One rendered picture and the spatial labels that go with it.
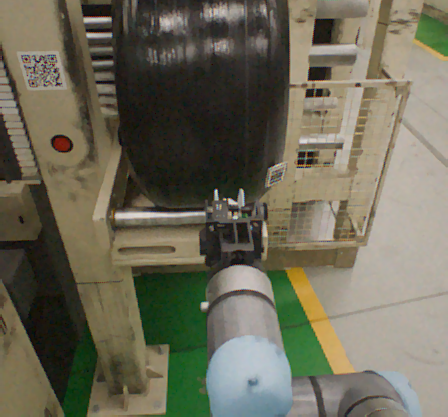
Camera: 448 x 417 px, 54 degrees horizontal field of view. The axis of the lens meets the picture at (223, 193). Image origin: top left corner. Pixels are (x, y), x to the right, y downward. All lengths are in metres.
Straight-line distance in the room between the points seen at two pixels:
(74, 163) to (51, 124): 0.10
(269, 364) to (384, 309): 1.67
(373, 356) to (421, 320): 0.29
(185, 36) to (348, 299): 1.56
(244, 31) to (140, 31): 0.16
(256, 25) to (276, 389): 0.51
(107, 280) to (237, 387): 0.89
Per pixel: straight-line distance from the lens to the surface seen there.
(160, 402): 1.73
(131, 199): 1.21
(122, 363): 1.58
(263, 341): 0.42
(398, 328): 2.02
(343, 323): 1.97
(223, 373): 0.41
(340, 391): 0.52
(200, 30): 0.70
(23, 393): 1.32
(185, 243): 0.99
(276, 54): 0.72
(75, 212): 1.10
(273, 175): 0.80
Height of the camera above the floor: 1.55
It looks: 38 degrees down
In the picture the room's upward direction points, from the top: straight up
